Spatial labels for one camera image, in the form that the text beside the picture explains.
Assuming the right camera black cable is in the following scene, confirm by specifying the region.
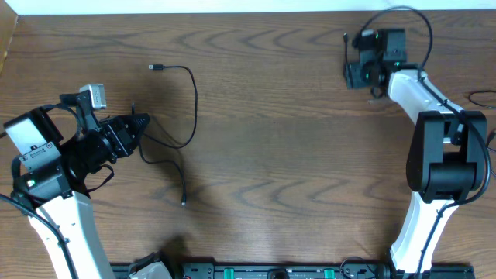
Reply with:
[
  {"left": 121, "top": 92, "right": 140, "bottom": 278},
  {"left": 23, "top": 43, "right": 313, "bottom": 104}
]
[{"left": 351, "top": 5, "right": 492, "bottom": 279}]

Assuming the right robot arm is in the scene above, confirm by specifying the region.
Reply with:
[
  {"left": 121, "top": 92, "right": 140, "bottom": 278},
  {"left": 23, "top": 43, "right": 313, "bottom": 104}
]
[{"left": 343, "top": 29, "right": 491, "bottom": 278}]

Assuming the black USB cable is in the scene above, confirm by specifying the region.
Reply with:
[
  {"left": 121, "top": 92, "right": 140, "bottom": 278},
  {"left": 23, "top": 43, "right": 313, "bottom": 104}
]
[
  {"left": 130, "top": 64, "right": 199, "bottom": 207},
  {"left": 342, "top": 32, "right": 496, "bottom": 179}
]

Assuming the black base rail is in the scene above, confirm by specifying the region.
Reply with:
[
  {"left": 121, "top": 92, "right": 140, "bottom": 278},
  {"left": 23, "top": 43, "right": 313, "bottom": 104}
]
[{"left": 110, "top": 251, "right": 476, "bottom": 279}]

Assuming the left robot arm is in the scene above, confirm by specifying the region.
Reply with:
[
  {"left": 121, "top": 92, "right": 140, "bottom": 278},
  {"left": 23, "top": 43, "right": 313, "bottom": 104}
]
[{"left": 4, "top": 105, "right": 150, "bottom": 278}]

